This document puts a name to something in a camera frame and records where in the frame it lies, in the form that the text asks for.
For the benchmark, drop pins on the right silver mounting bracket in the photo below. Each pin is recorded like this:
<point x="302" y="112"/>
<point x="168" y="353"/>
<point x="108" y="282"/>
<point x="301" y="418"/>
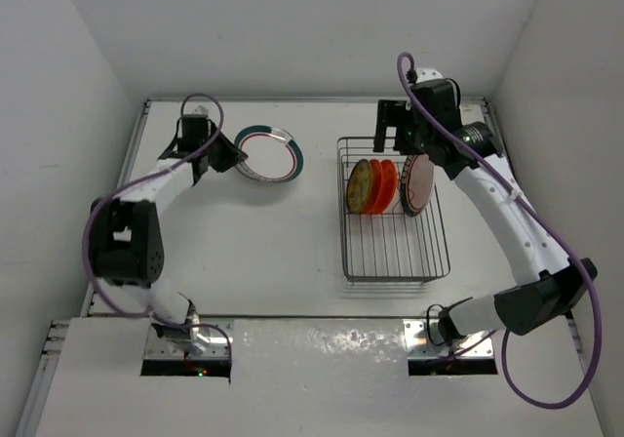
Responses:
<point x="419" y="347"/>

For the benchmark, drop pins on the grey wire dish rack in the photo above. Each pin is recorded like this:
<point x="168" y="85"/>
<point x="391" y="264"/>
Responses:
<point x="390" y="248"/>

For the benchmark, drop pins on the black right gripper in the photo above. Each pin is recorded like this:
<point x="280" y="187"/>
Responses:
<point x="393" y="113"/>

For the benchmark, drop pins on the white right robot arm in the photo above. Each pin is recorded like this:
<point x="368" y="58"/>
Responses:
<point x="549" y="278"/>

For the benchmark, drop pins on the left silver mounting bracket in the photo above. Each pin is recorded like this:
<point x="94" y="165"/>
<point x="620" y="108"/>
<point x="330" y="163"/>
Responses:
<point x="209" y="341"/>

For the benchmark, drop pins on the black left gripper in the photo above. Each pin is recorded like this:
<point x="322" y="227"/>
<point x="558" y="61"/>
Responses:
<point x="231" y="157"/>

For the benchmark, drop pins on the white plate green red rim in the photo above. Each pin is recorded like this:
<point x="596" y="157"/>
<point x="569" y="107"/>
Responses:
<point x="273" y="154"/>

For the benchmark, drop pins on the yellow patterned plate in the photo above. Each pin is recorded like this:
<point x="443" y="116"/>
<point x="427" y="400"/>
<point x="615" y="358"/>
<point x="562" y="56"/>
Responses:
<point x="358" y="187"/>

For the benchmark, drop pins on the orange plate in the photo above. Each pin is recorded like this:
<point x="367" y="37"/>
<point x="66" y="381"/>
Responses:
<point x="388" y="187"/>
<point x="376" y="174"/>

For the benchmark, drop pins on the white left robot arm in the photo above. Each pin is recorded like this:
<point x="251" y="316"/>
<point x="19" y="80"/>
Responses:
<point x="123" y="245"/>

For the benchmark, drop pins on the silver mounting bracket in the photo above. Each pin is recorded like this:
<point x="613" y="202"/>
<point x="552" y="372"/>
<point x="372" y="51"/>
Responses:
<point x="209" y="341"/>
<point x="419" y="347"/>

